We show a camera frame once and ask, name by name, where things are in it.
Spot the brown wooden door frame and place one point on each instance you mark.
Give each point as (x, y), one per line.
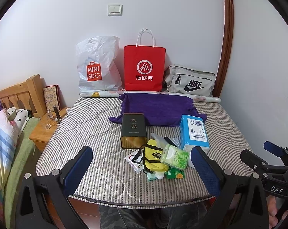
(226, 47)

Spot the white tomato sauce packet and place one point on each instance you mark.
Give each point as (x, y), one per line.
(135, 161)

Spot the brown patterned book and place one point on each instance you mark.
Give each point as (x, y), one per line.
(51, 97)

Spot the dark green tea tin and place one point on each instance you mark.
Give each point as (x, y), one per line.
(133, 131)

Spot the person's right hand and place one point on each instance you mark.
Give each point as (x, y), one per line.
(272, 211)

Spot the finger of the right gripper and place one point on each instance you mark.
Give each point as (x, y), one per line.
(276, 150)
(253, 161)

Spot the white spotted plush toy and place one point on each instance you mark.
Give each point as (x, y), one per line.
(19, 118)

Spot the purple towel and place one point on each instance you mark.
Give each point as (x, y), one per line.
(158, 110)

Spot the white wall switch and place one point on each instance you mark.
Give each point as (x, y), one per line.
(114, 10)

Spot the wooden nightstand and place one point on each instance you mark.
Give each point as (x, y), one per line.
(41, 137)

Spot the green pocket tissue pack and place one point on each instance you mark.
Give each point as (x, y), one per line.
(174, 157)

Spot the yellow Adidas pouch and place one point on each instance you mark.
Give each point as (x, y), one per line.
(151, 155)

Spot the grey Nike bag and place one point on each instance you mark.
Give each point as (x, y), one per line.
(188, 81)

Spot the person's camouflage trouser legs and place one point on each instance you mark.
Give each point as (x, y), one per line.
(188, 216)

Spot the clear plastic bag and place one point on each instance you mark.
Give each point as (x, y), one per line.
(162, 141)

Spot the green blanket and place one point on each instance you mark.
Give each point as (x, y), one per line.
(25, 159)

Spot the white gloves bundle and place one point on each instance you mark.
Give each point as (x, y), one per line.
(155, 176)

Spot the white Miniso plastic bag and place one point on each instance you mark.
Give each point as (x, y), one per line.
(95, 64)

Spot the green snack packet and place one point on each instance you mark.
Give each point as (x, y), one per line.
(174, 173)

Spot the wooden headboard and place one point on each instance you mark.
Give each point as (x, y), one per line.
(27, 95)

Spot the colourful striped blanket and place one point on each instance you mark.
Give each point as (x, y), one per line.
(8, 142)

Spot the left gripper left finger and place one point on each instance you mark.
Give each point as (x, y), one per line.
(32, 210)

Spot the red Haidilao paper bag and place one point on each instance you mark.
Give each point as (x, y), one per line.
(144, 65)

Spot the glass cup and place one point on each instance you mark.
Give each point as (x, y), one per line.
(47, 120)

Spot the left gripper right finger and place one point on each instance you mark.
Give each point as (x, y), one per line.
(239, 200)

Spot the blue tissue pack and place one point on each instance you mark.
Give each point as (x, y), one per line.
(193, 133)

